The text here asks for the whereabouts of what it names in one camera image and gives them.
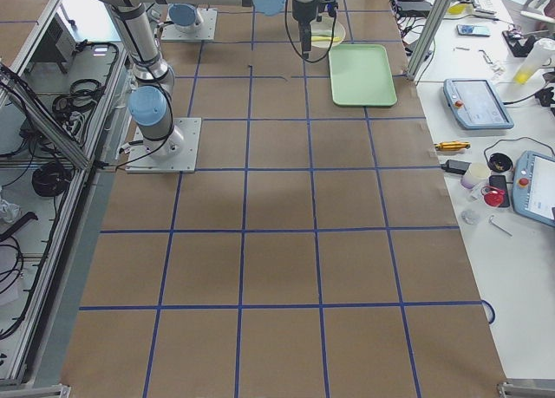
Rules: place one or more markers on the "black power adapter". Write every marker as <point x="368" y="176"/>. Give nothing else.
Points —
<point x="455" y="166"/>

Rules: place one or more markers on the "black smartphone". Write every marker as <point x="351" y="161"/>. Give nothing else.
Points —
<point x="499" y="181"/>

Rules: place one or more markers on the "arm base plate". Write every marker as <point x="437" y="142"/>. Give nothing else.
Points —
<point x="179" y="153"/>
<point x="202" y="30"/>

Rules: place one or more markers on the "grey teach pendant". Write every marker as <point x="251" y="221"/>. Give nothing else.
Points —
<point x="475" y="104"/>

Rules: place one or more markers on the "light green plastic tray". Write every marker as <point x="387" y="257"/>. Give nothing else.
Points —
<point x="360" y="75"/>

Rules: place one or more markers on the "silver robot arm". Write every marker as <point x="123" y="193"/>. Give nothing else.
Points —
<point x="185" y="15"/>
<point x="151" y="104"/>

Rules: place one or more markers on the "red round lid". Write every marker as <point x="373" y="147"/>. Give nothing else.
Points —
<point x="493" y="196"/>

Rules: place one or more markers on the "black bowl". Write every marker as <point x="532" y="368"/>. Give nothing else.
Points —
<point x="500" y="163"/>

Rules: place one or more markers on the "white plastic cup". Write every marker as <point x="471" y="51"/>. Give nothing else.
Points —
<point x="475" y="174"/>

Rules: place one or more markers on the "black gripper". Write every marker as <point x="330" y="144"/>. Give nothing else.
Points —
<point x="302" y="5"/>

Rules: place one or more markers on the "yellow handled tool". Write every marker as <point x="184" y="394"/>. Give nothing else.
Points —
<point x="452" y="146"/>

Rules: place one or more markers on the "cream round plate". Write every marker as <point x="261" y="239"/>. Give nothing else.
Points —
<point x="327" y="27"/>

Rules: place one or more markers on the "aluminium frame post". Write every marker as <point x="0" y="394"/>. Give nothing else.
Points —
<point x="424" y="42"/>

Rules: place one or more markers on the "silver allen key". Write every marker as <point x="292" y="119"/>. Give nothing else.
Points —
<point x="492" y="221"/>

